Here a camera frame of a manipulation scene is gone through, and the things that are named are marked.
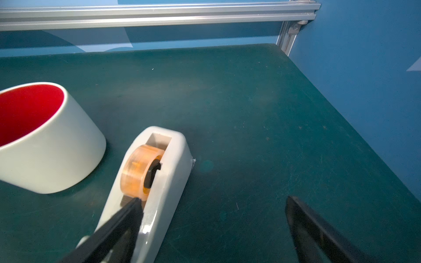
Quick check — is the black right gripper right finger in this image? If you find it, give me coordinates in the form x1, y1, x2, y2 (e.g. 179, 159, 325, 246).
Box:
285, 196, 375, 263

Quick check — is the white tape dispenser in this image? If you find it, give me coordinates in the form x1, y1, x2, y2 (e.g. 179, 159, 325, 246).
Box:
78, 126, 195, 263

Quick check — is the back aluminium frame rail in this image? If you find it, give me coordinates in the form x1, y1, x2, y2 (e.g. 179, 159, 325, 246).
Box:
1, 1, 321, 31

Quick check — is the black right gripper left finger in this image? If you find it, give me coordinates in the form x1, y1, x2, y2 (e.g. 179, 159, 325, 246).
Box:
59, 198, 143, 263

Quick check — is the white mug red inside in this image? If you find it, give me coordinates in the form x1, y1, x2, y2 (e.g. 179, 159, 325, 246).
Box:
1, 82, 106, 194

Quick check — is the right aluminium corner post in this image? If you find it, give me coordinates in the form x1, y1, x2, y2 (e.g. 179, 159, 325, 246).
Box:
276, 20, 309, 57

